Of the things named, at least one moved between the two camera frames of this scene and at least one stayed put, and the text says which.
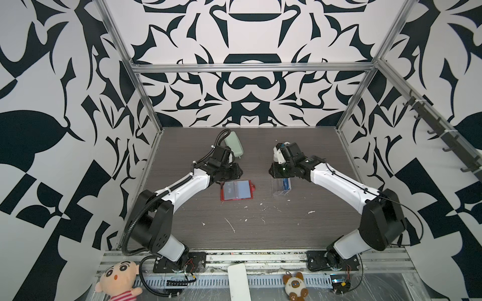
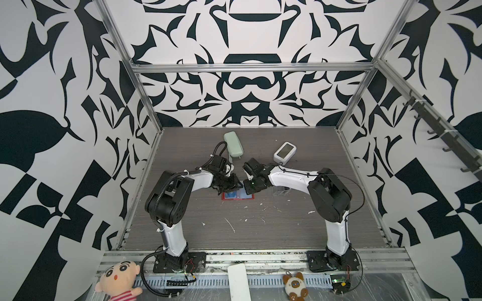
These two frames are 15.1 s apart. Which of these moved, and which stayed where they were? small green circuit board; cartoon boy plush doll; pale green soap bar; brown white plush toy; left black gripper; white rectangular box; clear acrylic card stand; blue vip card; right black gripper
Moved: left black gripper; right black gripper; blue vip card
Stayed: small green circuit board; pale green soap bar; cartoon boy plush doll; brown white plush toy; white rectangular box; clear acrylic card stand
